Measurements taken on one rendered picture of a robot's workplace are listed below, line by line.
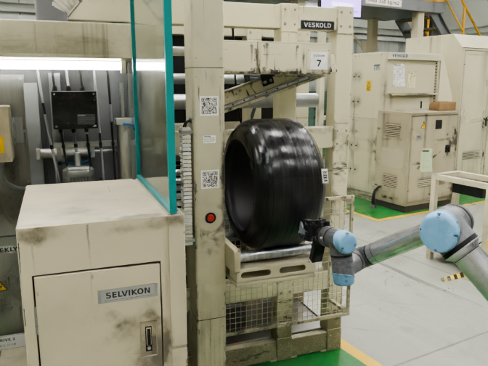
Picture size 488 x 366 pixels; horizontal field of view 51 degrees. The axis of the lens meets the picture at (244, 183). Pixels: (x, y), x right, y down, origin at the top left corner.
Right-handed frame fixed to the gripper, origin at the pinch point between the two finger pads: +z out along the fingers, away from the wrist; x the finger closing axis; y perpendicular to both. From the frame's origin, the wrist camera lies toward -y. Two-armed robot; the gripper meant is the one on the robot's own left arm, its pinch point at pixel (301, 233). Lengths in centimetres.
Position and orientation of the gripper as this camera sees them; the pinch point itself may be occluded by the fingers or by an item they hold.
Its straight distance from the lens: 206.9
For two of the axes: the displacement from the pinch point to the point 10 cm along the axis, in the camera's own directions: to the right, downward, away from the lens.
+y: -0.4, -10.0, -0.8
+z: -3.4, -0.6, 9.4
